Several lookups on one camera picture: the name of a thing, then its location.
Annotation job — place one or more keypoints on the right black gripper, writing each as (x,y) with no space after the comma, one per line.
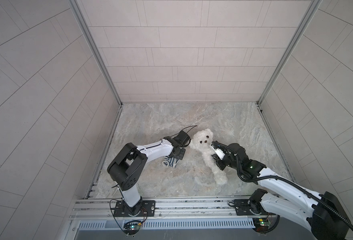
(218,161)

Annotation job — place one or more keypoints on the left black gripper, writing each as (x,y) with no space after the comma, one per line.
(182,154)

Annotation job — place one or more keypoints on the white plush teddy bear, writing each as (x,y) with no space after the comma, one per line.
(201,142)

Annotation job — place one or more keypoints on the blue white striped knit sweater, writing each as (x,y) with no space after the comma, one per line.
(170,162)

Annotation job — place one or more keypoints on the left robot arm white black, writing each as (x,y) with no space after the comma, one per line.
(127,166)

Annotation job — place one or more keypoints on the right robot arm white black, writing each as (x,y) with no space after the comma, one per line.
(321,214)

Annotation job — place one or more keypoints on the right green circuit board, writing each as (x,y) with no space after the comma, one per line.
(261,225)

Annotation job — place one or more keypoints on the green circuit board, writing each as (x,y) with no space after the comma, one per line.
(131,228)
(261,225)

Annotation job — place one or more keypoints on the white ventilation grille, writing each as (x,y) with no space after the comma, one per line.
(174,224)

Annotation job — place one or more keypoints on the left green circuit board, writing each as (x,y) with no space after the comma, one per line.
(131,228)

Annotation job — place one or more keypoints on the right corner aluminium profile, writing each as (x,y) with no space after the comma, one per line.
(310,12)

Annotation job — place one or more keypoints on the corner aluminium profile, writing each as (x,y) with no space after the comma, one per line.
(310,12)
(93,47)

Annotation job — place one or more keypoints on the left corner aluminium profile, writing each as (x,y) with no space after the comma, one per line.
(93,47)

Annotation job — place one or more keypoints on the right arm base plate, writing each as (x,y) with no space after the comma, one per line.
(243,208)

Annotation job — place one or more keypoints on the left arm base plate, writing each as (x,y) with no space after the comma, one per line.
(141,209)

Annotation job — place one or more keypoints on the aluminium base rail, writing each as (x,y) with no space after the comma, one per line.
(188,208)

